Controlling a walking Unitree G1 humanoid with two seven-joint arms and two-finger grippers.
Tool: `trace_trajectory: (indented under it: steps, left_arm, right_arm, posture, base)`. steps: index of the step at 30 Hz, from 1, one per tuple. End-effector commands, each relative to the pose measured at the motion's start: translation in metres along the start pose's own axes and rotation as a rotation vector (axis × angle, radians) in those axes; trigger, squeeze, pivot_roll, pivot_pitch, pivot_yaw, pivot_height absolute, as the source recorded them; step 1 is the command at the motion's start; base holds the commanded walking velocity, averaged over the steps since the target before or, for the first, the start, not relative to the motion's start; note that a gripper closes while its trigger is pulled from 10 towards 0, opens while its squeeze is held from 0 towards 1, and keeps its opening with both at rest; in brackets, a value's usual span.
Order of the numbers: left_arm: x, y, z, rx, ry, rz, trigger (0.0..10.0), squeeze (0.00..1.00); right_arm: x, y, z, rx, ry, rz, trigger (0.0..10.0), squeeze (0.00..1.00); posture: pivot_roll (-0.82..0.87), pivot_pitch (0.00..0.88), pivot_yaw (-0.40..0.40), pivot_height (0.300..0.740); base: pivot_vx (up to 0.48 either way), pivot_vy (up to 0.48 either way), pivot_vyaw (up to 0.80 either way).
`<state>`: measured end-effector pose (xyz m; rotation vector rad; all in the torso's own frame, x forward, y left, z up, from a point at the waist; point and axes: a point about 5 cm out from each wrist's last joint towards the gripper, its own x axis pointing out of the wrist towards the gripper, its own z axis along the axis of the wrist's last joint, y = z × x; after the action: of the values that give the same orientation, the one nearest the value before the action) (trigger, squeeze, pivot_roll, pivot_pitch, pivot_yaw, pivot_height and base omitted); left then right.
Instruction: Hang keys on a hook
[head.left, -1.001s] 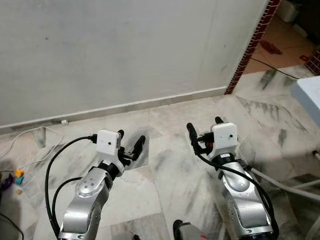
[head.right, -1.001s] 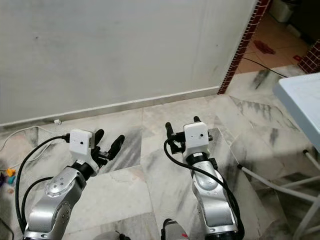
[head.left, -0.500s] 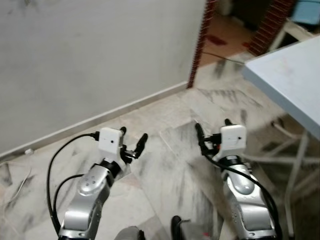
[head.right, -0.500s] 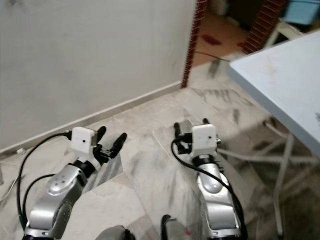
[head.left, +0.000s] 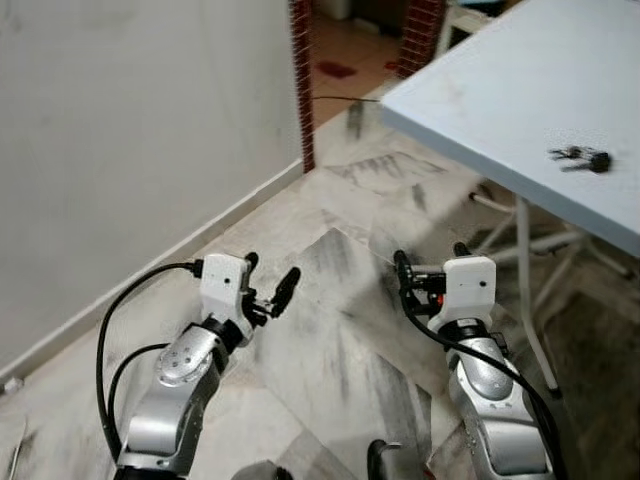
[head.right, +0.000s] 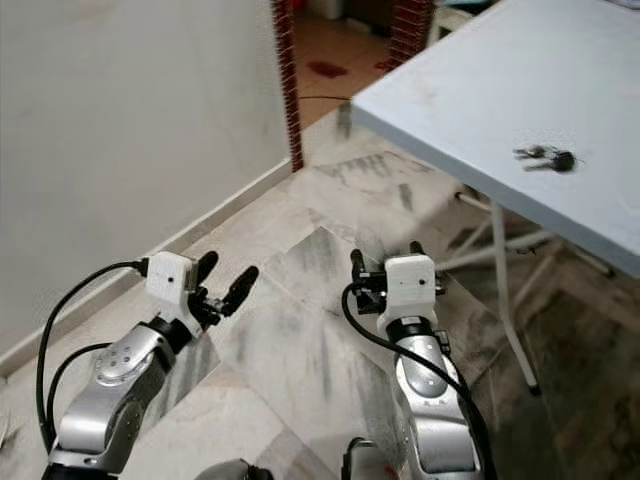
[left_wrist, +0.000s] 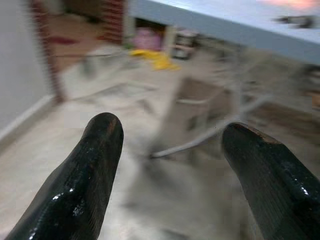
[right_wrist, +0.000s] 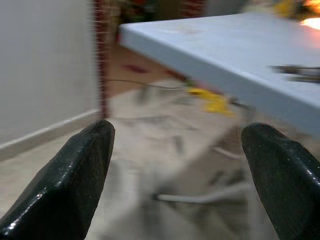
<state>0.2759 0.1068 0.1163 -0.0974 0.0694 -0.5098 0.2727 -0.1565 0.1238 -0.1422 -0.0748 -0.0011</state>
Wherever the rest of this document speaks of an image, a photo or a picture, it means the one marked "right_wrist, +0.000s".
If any bunch of metal keys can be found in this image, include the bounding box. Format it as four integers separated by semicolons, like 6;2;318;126
269;64;320;83

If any yellow object on floor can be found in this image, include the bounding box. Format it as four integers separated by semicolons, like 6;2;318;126
186;86;236;118

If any thin black floor cable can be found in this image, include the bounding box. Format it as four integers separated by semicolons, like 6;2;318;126
106;78;187;90

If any dark red door frame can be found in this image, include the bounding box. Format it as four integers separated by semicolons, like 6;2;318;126
92;0;111;118

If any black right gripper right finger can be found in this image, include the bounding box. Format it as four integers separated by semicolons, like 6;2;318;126
240;122;320;240

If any grey metal table leg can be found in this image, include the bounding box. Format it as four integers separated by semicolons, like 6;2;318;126
151;183;251;205

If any white folding table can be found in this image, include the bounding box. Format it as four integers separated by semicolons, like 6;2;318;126
117;12;320;138

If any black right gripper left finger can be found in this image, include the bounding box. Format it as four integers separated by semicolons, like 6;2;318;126
0;119;116;240

